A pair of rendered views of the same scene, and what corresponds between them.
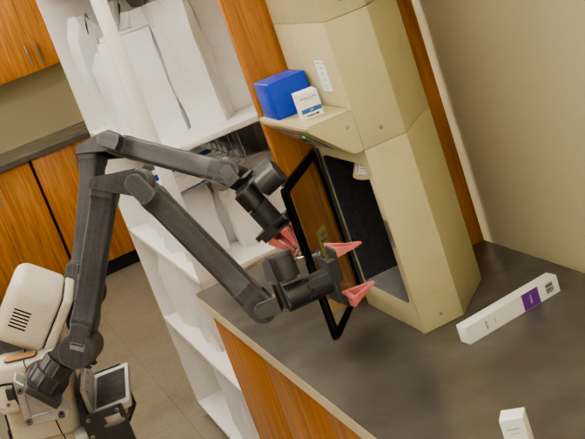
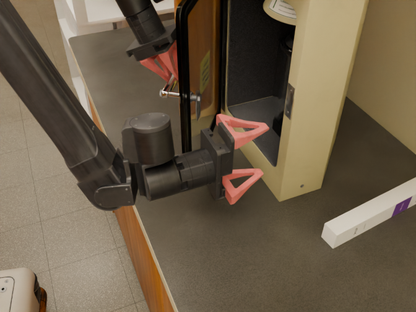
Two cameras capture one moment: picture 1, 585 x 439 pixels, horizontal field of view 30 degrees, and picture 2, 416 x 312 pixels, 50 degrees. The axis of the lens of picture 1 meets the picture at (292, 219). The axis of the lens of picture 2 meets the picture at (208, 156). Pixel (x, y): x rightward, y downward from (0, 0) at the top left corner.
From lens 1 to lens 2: 1.76 m
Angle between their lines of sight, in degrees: 26
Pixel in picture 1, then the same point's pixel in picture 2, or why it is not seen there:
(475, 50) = not seen: outside the picture
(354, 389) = (195, 270)
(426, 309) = (290, 181)
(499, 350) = (369, 279)
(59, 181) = not seen: outside the picture
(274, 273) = (137, 149)
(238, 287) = (78, 156)
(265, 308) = (112, 195)
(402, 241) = (300, 114)
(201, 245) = (30, 79)
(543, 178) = not seen: outside the picture
